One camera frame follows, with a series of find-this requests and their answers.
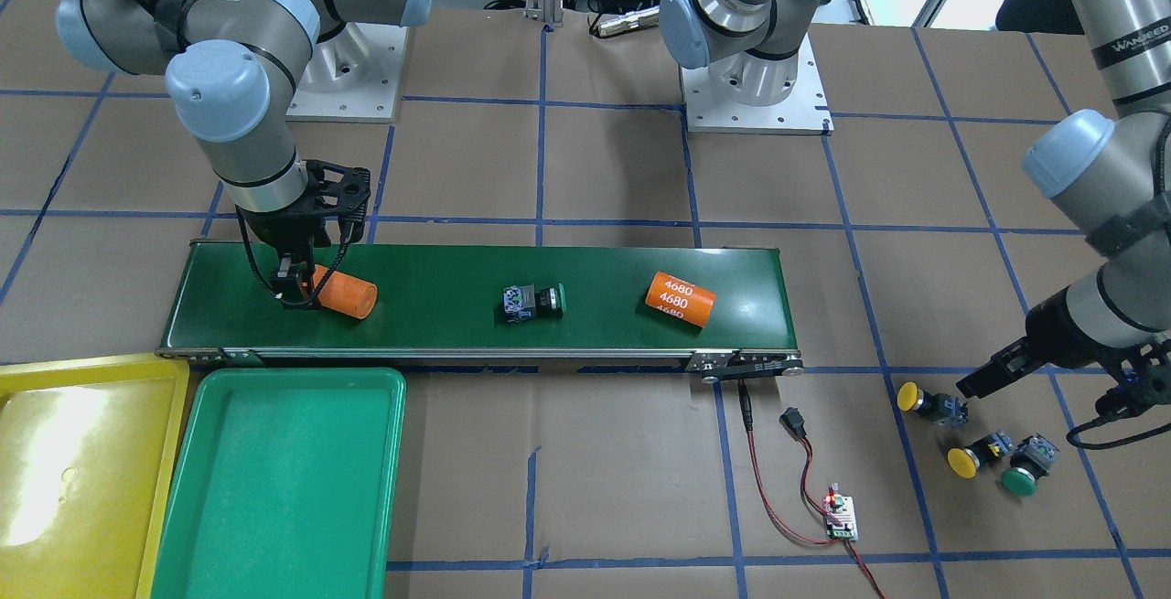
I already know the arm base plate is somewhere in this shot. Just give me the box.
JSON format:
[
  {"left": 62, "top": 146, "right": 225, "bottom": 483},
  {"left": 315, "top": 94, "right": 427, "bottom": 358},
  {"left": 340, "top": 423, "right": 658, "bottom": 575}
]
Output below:
[
  {"left": 679, "top": 36, "right": 835, "bottom": 135},
  {"left": 287, "top": 23, "right": 410, "bottom": 123}
]

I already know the green plastic tray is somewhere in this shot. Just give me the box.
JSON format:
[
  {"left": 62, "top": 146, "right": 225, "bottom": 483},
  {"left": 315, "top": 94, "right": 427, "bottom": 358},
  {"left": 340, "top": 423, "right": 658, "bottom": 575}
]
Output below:
[{"left": 151, "top": 369, "right": 406, "bottom": 598}]

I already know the yellow push button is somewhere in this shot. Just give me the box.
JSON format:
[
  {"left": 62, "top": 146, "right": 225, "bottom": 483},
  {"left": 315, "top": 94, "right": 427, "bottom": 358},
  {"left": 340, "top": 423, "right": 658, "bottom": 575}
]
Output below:
[
  {"left": 897, "top": 381, "right": 968, "bottom": 428},
  {"left": 946, "top": 431, "right": 1014, "bottom": 478}
]

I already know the green conveyor belt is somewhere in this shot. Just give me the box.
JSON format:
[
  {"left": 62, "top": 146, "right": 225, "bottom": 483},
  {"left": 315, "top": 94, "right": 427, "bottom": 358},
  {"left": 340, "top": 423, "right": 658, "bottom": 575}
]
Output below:
[{"left": 157, "top": 241, "right": 803, "bottom": 383}]

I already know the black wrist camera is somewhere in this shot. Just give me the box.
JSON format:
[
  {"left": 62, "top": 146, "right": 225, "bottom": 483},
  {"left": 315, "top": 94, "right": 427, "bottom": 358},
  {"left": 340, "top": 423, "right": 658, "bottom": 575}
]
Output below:
[{"left": 1095, "top": 340, "right": 1170, "bottom": 422}]

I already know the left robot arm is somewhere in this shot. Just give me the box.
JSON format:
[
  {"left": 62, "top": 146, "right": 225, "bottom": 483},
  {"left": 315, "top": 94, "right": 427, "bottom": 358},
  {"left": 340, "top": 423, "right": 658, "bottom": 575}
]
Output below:
[{"left": 660, "top": 0, "right": 1167, "bottom": 404}]

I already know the plain orange cylinder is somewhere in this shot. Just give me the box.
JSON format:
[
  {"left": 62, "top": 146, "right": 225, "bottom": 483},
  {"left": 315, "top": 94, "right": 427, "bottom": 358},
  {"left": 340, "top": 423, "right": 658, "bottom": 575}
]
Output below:
[{"left": 317, "top": 271, "right": 378, "bottom": 321}]

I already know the orange cylinder labelled 4680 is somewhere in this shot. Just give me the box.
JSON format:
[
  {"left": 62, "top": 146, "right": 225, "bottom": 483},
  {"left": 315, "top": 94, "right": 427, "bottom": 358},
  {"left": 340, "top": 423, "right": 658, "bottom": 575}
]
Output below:
[{"left": 644, "top": 273, "right": 718, "bottom": 328}]

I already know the yellow plastic tray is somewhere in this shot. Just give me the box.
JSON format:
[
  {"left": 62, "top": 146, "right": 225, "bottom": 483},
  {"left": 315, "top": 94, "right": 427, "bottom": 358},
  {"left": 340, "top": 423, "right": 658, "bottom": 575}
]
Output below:
[{"left": 1, "top": 354, "right": 191, "bottom": 598}]

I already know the green push button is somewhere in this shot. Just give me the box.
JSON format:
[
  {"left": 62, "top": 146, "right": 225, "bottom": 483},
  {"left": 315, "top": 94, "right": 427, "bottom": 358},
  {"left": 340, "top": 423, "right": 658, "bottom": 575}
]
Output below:
[
  {"left": 501, "top": 283, "right": 567, "bottom": 323},
  {"left": 999, "top": 433, "right": 1059, "bottom": 497}
]

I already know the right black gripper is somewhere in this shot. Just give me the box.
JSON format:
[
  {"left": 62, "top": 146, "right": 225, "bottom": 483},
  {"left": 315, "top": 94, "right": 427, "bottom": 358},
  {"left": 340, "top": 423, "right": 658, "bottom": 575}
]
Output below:
[{"left": 237, "top": 160, "right": 371, "bottom": 310}]

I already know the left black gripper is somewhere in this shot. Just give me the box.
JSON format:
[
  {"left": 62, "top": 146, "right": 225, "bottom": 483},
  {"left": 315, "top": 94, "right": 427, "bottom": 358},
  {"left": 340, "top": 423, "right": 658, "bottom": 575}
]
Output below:
[{"left": 956, "top": 283, "right": 1167, "bottom": 400}]

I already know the small green controller board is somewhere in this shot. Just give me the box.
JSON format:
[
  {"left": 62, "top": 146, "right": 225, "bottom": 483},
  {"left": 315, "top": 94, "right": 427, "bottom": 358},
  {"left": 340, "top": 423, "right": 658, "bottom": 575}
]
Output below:
[{"left": 822, "top": 491, "right": 860, "bottom": 543}]

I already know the red black power cable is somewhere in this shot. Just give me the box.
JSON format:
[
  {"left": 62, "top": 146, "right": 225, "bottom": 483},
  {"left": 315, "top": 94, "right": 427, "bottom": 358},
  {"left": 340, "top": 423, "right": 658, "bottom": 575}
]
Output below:
[{"left": 737, "top": 380, "right": 886, "bottom": 599}]

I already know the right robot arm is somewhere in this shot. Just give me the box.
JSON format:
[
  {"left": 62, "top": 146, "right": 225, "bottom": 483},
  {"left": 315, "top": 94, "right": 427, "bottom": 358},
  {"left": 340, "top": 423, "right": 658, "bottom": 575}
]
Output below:
[{"left": 55, "top": 0, "right": 432, "bottom": 319}]

